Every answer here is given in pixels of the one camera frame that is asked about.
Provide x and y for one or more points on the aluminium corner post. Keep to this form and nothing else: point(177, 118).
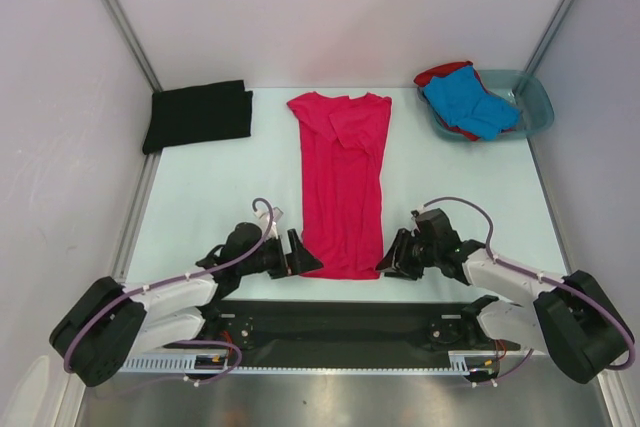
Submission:
point(126, 30)
point(551, 30)

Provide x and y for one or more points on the right aluminium corner post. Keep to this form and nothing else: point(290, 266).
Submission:
point(551, 30)

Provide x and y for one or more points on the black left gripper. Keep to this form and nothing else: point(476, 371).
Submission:
point(299, 263)

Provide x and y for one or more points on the red t shirt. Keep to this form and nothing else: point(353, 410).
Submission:
point(425, 77)

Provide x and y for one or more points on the left aluminium corner post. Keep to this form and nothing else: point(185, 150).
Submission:
point(126, 30)

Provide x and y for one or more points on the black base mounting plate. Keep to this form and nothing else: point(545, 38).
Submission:
point(364, 328)

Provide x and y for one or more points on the aluminium front rail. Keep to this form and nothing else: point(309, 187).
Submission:
point(203, 364)

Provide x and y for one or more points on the folded black t shirt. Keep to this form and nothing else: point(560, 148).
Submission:
point(204, 113)

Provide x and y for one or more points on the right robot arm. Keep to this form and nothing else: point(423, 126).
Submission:
point(569, 318)

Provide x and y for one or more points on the blue t shirt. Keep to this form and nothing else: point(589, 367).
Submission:
point(461, 101)

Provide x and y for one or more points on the teal plastic basin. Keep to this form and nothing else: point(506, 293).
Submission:
point(522, 91)

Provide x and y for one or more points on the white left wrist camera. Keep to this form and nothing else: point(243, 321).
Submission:
point(268, 220)

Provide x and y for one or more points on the pink t shirt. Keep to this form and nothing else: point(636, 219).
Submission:
point(342, 142)

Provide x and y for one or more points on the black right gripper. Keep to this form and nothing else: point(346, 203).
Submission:
point(397, 262)

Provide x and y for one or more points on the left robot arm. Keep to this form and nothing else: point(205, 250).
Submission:
point(110, 324)

